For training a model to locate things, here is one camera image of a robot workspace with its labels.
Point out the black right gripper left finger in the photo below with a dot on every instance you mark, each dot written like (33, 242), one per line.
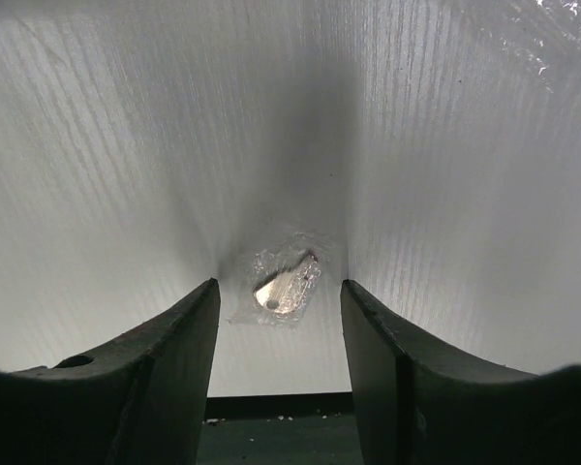
(139, 398)

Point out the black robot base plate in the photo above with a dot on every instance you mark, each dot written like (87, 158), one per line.
(280, 429)

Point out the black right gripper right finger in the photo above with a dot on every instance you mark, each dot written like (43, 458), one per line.
(420, 400)

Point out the small silver key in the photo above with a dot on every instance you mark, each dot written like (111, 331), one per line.
(276, 283)

